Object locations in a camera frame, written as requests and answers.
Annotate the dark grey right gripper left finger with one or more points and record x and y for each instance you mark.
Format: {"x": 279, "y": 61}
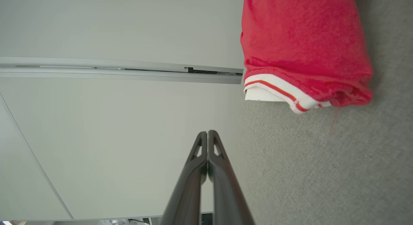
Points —
{"x": 187, "y": 192}

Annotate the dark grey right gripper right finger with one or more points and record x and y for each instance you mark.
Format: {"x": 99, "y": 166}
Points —
{"x": 226, "y": 199}

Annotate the red basketball jersey white sleeves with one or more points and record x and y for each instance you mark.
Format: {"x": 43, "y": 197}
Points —
{"x": 306, "y": 41}

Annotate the grey metal partition post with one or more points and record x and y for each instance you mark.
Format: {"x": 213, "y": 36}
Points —
{"x": 96, "y": 76}

